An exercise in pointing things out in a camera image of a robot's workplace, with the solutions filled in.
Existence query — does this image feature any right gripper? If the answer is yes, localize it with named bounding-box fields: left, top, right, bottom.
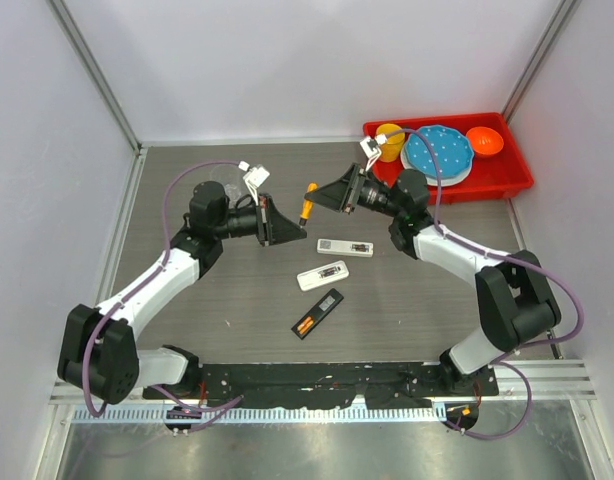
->
left=305, top=164, right=404, bottom=220

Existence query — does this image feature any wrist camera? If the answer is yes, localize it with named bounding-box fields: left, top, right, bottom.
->
left=238, top=161, right=270, bottom=189
left=360, top=134, right=387, bottom=160

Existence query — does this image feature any black remote control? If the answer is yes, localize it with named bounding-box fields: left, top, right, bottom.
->
left=291, top=288, right=344, bottom=340

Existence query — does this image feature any purple cable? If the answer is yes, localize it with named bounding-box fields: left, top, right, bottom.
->
left=384, top=128, right=586, bottom=441
left=84, top=159, right=248, bottom=432

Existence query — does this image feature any orange battery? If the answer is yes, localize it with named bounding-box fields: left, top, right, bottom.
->
left=297, top=316, right=314, bottom=332
left=298, top=317, right=317, bottom=335

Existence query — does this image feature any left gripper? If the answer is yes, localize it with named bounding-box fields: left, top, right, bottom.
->
left=214, top=193, right=307, bottom=247

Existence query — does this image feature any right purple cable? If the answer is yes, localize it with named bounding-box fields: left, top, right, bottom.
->
left=384, top=128, right=586, bottom=441

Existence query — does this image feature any white remote with batteries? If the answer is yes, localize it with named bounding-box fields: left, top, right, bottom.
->
left=316, top=238, right=374, bottom=258

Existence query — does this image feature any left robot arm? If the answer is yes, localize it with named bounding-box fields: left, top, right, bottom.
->
left=57, top=181, right=307, bottom=405

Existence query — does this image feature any orange bowl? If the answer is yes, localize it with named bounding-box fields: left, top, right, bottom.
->
left=466, top=126, right=504, bottom=158

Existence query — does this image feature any yellow plastic cup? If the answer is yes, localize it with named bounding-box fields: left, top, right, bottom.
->
left=376, top=123, right=406, bottom=163

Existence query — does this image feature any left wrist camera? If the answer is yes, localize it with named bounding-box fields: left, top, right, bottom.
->
left=238, top=161, right=270, bottom=189

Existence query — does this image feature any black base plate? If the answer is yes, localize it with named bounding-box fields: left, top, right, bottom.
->
left=164, top=362, right=499, bottom=410

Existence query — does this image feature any yellow handled screwdriver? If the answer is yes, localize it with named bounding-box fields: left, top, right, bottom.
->
left=299, top=183, right=318, bottom=226

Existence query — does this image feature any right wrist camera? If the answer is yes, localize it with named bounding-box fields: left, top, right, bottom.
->
left=360, top=134, right=387, bottom=160

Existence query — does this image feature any clear plastic cup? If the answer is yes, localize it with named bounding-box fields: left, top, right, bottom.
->
left=210, top=165, right=244, bottom=205

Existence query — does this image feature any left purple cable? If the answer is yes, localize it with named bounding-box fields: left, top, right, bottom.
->
left=84, top=159, right=248, bottom=432

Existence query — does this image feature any pale grey plate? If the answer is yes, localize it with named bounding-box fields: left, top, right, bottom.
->
left=400, top=150, right=473, bottom=187

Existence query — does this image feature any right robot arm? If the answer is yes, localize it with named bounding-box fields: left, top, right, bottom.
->
left=304, top=164, right=561, bottom=395

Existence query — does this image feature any blue dotted plate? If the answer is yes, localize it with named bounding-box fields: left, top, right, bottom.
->
left=403, top=125, right=474, bottom=178

